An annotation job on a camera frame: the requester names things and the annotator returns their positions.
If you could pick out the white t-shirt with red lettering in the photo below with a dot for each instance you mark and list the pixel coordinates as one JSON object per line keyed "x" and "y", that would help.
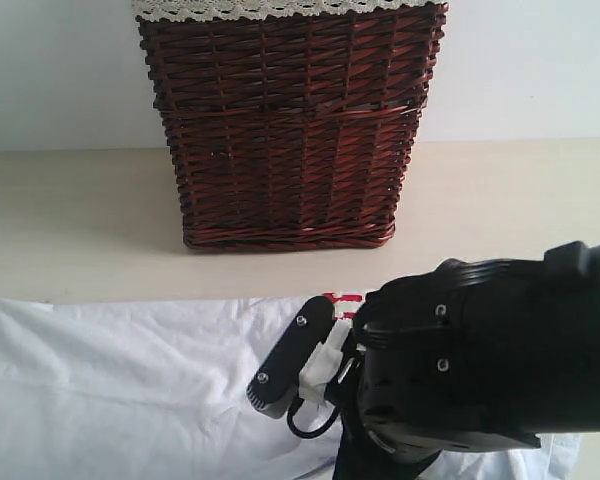
{"x": 147, "y": 390}

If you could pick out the brown wicker basket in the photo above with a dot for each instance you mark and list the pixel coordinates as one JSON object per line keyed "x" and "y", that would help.
{"x": 292, "y": 133}

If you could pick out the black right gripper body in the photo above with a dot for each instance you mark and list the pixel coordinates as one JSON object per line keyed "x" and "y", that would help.
{"x": 388, "y": 408}

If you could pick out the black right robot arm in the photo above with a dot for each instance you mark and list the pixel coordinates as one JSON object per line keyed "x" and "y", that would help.
{"x": 473, "y": 357}

